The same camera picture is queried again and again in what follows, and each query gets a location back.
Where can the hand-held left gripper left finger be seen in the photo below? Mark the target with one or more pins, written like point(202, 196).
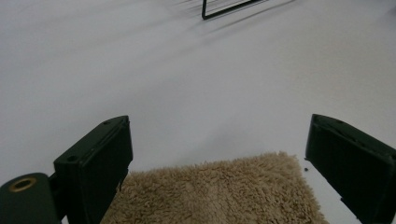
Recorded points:
point(93, 161)

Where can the beige fluffy towel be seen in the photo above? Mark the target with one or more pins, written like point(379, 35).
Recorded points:
point(211, 193)

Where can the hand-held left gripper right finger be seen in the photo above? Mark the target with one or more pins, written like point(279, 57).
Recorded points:
point(355, 168)

